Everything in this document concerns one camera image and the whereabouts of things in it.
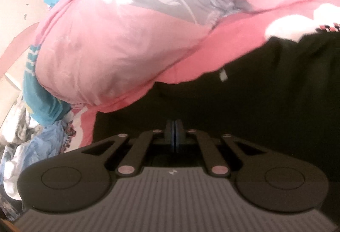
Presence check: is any white patterned cloth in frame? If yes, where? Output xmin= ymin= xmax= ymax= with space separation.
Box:
xmin=0 ymin=94 xmax=40 ymax=201

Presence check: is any pink floral bedsheet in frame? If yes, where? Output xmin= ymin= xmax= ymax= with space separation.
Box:
xmin=61 ymin=0 xmax=340 ymax=154

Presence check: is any black garment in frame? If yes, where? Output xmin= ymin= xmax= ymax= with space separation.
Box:
xmin=93 ymin=33 xmax=340 ymax=190

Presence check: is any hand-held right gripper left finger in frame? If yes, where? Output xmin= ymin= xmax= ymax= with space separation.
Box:
xmin=81 ymin=120 xmax=175 ymax=179

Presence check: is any pink fabric band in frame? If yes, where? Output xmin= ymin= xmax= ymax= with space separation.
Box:
xmin=0 ymin=22 xmax=40 ymax=78

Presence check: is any pink floral quilt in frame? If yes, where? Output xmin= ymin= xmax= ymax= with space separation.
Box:
xmin=34 ymin=0 xmax=340 ymax=107

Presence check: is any turquoise cartoon blanket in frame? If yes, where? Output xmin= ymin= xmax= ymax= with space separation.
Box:
xmin=23 ymin=0 xmax=99 ymax=126

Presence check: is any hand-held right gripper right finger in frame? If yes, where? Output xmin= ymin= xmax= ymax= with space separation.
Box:
xmin=174 ymin=120 xmax=269 ymax=179

